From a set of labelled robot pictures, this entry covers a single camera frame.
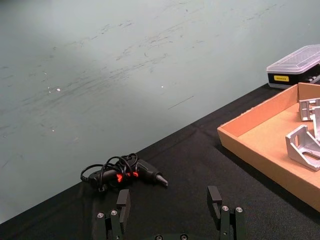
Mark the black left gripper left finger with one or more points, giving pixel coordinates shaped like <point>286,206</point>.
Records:
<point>123,212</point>

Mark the pale wall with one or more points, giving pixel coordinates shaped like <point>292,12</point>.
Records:
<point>112,75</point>

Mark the shallow brown cardboard tray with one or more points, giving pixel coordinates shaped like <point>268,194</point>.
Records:
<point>265,142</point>

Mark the black table cloth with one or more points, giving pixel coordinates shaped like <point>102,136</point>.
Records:
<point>190,175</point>

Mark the clear plastic case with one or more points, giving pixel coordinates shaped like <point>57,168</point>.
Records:
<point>291,67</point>

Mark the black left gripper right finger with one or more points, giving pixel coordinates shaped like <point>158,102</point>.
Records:
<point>226,220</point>

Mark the silver metal corner bracket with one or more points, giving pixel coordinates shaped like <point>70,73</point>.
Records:
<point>310,110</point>
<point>302,145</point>

